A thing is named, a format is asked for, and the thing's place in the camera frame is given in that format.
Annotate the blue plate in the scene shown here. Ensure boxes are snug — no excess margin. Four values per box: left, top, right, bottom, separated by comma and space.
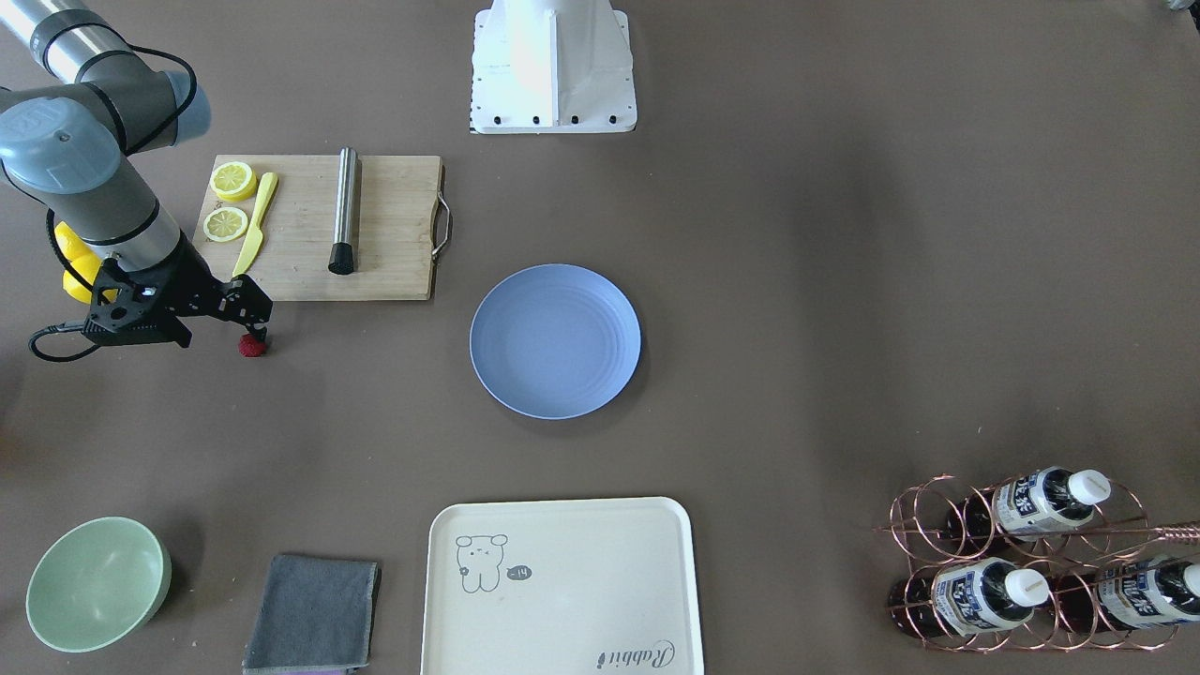
469, 263, 643, 420

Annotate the cream rabbit tray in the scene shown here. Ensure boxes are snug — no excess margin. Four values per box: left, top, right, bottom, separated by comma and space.
420, 496, 706, 674

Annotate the yellow plastic knife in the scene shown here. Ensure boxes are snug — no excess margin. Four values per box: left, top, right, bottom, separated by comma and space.
232, 172, 280, 277

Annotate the lemon slice upper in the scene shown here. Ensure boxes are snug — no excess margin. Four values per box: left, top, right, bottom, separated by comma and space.
202, 207, 250, 243

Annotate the yellow lemon near bowl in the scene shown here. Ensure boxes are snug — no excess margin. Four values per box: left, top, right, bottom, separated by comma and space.
54, 222, 94, 263

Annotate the steel muddler black cap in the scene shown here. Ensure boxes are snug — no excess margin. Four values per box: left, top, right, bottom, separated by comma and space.
328, 147, 360, 275

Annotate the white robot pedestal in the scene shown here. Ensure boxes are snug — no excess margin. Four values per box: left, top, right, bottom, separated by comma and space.
469, 1, 638, 135

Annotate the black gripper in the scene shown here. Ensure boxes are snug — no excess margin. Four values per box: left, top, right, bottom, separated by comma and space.
82, 247, 274, 350

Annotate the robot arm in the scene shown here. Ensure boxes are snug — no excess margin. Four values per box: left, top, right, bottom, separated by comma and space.
1, 1, 274, 356

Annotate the wooden cutting board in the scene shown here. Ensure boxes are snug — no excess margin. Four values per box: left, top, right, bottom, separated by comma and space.
214, 155, 444, 301

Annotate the yellow lemon outer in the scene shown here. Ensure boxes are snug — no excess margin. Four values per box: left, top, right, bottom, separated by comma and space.
61, 252, 101, 305

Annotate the grey folded cloth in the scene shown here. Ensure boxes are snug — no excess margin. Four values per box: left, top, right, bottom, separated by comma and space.
244, 554, 379, 674

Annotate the copper wire bottle rack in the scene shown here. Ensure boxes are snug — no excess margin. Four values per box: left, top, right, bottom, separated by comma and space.
875, 474, 1196, 655

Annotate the red strawberry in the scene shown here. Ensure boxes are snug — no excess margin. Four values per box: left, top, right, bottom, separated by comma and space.
238, 334, 268, 358

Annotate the lemon half lower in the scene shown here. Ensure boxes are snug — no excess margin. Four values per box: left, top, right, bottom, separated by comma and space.
208, 159, 259, 203

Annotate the tea bottle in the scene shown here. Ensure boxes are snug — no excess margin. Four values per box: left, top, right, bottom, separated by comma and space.
1050, 555, 1199, 633
886, 557, 1051, 640
941, 466, 1112, 551

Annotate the green bowl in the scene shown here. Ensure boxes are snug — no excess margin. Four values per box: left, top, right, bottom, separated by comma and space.
25, 516, 173, 653

